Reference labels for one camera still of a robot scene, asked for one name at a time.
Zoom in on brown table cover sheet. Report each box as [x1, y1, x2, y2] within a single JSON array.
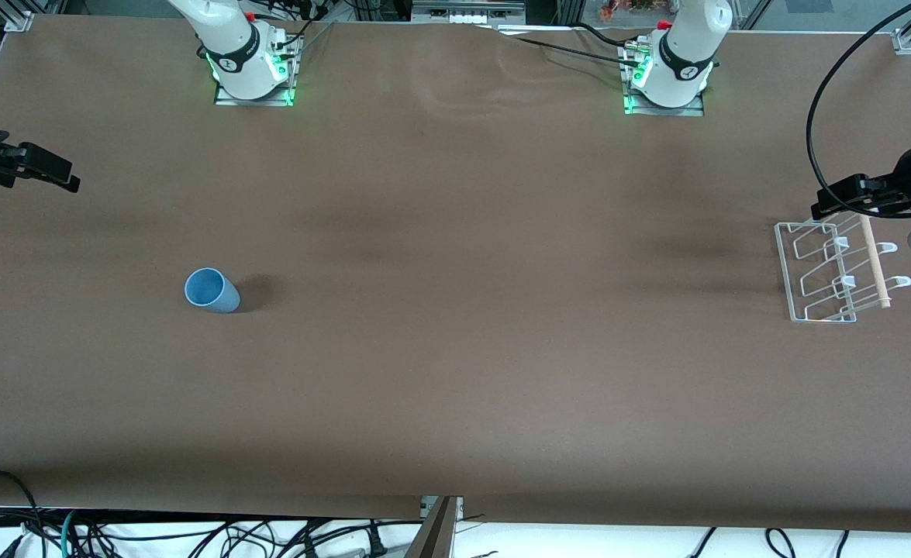
[[0, 14, 911, 536]]

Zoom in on black looped floor cable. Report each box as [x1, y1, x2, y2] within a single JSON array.
[[0, 469, 41, 558]]

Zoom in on long black table cable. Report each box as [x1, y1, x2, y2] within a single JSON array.
[[492, 27, 642, 67]]

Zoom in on brown table support beam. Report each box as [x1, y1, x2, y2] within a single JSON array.
[[405, 496, 464, 558]]

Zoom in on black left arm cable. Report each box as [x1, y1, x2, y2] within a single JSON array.
[[806, 0, 911, 222]]

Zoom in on short black table cable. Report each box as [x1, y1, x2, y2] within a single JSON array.
[[575, 22, 646, 49]]

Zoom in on light blue plastic cup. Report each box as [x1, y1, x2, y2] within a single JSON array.
[[185, 267, 241, 314]]

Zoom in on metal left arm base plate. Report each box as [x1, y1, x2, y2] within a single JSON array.
[[623, 43, 706, 117]]

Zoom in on grey metal device box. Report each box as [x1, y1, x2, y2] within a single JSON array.
[[412, 0, 526, 24]]

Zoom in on white wire cup rack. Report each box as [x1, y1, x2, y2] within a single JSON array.
[[775, 215, 911, 323]]

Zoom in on colourful orange red objects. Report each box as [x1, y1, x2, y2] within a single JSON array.
[[599, 0, 661, 20]]

